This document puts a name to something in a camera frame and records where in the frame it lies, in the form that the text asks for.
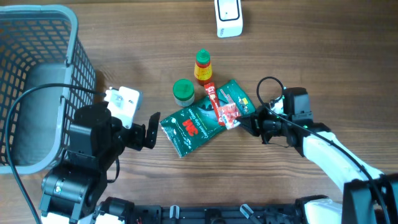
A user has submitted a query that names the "small red snack packet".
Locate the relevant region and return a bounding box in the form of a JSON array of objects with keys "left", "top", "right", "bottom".
[{"left": 219, "top": 103, "right": 241, "bottom": 129}]

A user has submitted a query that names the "green 3M gloves packet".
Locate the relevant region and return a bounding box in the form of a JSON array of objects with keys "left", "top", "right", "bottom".
[{"left": 160, "top": 80, "right": 255, "bottom": 157}]

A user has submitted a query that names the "red coffee stick sachet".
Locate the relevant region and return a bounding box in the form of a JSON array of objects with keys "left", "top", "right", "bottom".
[{"left": 204, "top": 82, "right": 225, "bottom": 126}]

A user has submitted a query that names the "green lid jar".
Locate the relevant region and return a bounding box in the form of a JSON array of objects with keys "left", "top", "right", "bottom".
[{"left": 172, "top": 79, "right": 195, "bottom": 107}]

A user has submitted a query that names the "red sauce bottle green cap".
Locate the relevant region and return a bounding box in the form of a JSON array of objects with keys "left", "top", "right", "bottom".
[{"left": 194, "top": 49, "right": 213, "bottom": 86}]

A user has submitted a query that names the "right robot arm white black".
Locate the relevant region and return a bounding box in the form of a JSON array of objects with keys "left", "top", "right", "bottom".
[{"left": 238, "top": 87, "right": 397, "bottom": 223}]

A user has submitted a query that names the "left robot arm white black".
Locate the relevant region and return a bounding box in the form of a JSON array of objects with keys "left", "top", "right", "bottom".
[{"left": 39, "top": 102, "right": 160, "bottom": 223}]

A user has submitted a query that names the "white barcode scanner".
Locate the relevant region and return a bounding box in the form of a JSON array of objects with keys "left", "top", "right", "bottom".
[{"left": 214, "top": 0, "right": 243, "bottom": 38}]

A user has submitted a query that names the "grey plastic mesh basket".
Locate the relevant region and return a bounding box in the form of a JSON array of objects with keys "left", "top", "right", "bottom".
[{"left": 1, "top": 5, "right": 96, "bottom": 174}]

